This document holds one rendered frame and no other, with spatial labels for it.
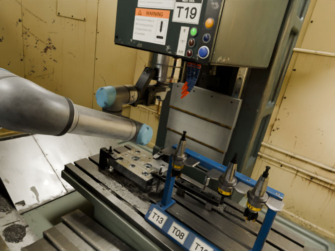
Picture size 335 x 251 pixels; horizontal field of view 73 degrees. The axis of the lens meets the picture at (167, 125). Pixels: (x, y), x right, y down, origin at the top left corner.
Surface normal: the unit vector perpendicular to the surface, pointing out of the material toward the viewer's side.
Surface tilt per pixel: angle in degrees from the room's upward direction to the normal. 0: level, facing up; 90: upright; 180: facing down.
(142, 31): 90
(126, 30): 90
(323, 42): 90
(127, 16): 90
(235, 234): 0
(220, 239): 0
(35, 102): 60
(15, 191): 24
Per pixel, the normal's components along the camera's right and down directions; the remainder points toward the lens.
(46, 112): 0.64, 0.11
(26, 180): 0.47, -0.71
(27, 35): 0.78, 0.33
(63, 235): 0.06, -0.96
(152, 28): -0.61, 0.18
